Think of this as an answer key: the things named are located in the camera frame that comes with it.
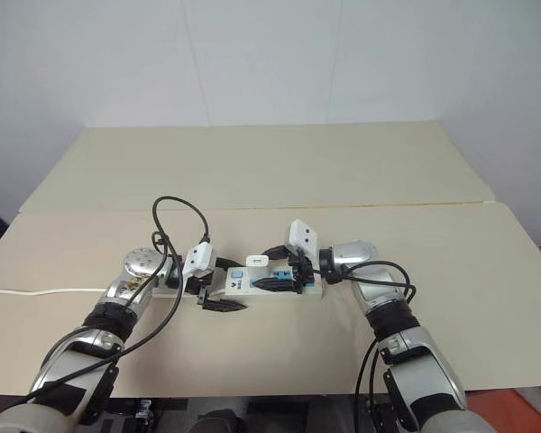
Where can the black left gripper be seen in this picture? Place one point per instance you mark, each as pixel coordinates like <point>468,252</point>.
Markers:
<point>206,283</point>

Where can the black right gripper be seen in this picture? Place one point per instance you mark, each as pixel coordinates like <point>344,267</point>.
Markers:
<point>302,273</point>

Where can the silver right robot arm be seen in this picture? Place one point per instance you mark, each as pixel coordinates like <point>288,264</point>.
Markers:
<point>415,352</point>

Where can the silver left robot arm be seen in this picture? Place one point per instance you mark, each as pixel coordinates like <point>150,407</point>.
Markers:
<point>94,352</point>

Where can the white charger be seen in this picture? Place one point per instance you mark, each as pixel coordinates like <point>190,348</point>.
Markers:
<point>257,261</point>

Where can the white power strip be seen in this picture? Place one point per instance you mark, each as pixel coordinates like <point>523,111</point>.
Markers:
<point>262,295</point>

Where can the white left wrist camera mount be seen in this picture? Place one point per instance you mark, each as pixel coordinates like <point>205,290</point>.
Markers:
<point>199,258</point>

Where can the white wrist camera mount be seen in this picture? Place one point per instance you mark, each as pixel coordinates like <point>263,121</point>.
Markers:
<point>301,235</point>
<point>199,258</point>

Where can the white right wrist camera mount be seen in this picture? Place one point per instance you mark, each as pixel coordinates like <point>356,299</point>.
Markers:
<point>301,235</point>

